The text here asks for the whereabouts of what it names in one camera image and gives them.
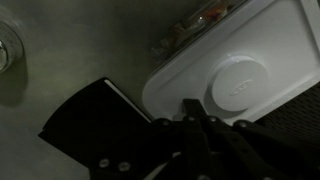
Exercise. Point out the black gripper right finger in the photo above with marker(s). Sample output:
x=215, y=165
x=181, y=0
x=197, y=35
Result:
x=207, y=121

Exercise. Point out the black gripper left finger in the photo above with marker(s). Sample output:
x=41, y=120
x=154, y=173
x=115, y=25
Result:
x=191, y=111

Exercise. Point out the glass jar candle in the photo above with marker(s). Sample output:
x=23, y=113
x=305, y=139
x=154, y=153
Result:
x=8, y=48

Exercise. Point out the clear container with snacks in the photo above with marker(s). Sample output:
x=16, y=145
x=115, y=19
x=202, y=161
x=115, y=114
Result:
x=196, y=23

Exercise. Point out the dark patterned fabric sofa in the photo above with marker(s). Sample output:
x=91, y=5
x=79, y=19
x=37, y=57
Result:
x=293, y=113

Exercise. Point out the white lid with round button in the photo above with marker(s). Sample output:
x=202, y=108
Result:
x=266, y=40

